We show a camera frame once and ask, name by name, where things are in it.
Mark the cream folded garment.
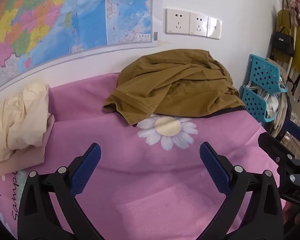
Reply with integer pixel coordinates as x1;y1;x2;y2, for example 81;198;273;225
0;82;50;163

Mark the colourful wall map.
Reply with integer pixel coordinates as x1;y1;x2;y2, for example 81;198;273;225
0;0;162;88

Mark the black handbag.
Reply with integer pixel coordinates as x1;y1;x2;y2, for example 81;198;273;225
271;27;294;57

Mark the upper turquoise perforated basket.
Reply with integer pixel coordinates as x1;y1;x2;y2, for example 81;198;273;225
249;54;288;94

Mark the turquoise perforated basket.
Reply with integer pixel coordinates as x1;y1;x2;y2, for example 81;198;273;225
242;86;277;123
249;54;288;94

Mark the white left wall socket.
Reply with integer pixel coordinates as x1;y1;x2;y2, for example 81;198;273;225
165;8;190;35

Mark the white wall switch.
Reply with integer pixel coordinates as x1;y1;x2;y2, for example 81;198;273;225
207;16;223;40

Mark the olive brown jacket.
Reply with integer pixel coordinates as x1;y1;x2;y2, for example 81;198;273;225
103;49;244;126

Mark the white wall socket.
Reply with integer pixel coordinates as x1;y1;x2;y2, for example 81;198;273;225
165;8;190;35
189;12;208;37

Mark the pink folded garment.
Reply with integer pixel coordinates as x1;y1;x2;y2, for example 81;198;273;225
0;115;55;176

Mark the mustard yellow hanging garment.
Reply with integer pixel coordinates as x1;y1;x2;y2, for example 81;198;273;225
275;8;300;79

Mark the white middle wall socket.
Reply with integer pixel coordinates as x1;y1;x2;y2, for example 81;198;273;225
189;12;208;37

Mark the black garment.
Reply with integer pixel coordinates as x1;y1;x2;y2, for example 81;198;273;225
203;106;245;118

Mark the beige clothes pile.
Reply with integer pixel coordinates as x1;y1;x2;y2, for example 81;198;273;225
266;57;288;138

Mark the pink floral bed sheet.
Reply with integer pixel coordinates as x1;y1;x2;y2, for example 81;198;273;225
0;71;287;240

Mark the lower turquoise perforated basket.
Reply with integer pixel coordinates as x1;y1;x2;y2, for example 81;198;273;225
242;86;277;123

